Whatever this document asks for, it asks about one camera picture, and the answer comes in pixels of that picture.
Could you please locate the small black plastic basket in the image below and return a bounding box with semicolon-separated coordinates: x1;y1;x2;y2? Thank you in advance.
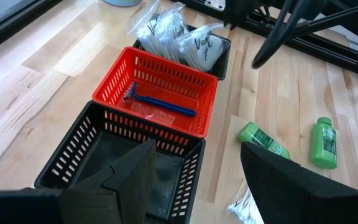
132;24;232;81

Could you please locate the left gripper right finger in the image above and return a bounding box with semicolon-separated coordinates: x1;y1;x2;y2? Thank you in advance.
240;141;358;224

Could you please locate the green shampoo bottle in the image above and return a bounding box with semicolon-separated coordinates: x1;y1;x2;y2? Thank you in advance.
236;121;291;160
310;116;339;170

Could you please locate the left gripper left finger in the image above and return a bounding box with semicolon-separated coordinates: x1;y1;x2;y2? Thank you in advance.
70;139;157;224

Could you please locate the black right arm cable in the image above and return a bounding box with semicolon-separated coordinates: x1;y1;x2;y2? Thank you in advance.
251;0;311;70

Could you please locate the red plastic basket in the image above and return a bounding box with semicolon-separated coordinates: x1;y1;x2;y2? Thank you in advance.
91;46;219;139

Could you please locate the green wipes canister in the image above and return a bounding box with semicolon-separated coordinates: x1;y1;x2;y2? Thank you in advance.
102;0;144;8

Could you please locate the large black plastic basket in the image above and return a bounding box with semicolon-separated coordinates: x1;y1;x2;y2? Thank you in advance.
34;100;207;224

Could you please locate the clear vanity pack bag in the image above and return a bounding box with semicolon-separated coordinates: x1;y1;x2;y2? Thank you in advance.
126;0;190;62
177;23;231;73
226;186;265;224

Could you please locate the clear plastic wrapper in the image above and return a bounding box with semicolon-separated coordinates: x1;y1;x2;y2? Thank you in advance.
128;101;177;126

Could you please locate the blue disposable razor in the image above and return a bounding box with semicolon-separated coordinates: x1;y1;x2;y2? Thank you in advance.
122;81;198;118

